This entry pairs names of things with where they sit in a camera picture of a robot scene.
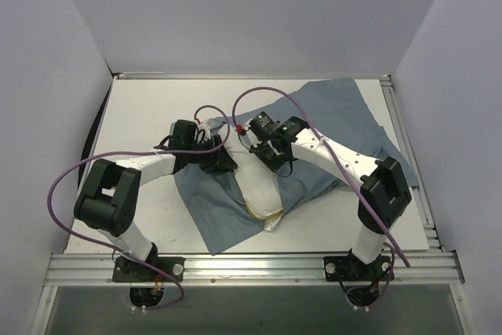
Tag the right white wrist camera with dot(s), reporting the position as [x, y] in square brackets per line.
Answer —
[248, 131]

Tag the blue-grey pillowcase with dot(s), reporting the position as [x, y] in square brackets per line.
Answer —
[229, 208]

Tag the white pillow yellow edge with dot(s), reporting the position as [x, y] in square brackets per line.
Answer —
[259, 187]

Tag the front aluminium rail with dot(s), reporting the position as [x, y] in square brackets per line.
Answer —
[250, 270]

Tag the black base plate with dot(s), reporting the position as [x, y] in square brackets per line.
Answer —
[348, 268]
[126, 270]

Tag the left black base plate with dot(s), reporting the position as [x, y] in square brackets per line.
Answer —
[126, 270]

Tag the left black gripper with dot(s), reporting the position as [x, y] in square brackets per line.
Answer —
[219, 157]

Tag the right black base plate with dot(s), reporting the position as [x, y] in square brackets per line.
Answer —
[348, 268]

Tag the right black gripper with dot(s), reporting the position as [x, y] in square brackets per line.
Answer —
[269, 151]

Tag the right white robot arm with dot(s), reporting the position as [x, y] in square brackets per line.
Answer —
[380, 185]

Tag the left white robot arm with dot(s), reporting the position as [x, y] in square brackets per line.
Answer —
[108, 198]

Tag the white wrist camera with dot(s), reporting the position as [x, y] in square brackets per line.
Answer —
[248, 131]
[207, 126]

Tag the back aluminium rail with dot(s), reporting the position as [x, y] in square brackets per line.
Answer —
[140, 76]

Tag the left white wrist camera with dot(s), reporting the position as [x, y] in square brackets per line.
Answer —
[207, 126]

